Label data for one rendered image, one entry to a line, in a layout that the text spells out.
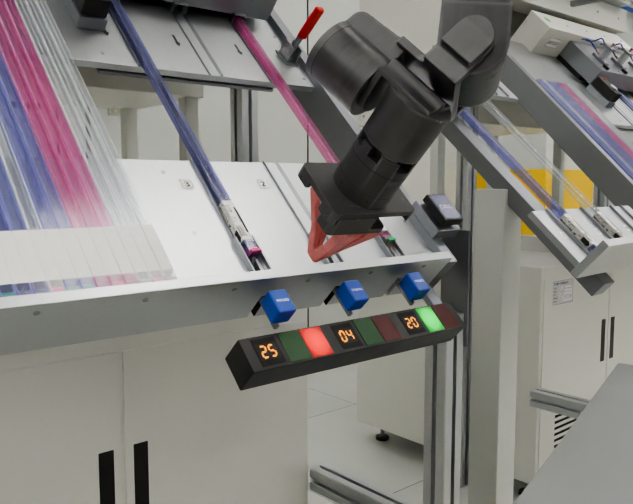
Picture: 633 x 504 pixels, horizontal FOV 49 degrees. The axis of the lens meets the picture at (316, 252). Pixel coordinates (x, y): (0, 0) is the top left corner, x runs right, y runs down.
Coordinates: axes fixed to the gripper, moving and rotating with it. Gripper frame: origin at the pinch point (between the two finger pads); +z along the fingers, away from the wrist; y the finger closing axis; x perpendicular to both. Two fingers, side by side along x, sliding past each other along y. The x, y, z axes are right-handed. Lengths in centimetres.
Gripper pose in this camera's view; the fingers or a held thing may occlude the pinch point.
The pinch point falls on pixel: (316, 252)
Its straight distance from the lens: 68.9
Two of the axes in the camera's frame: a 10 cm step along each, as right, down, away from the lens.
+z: -4.5, 6.5, 6.1
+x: 4.6, 7.6, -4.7
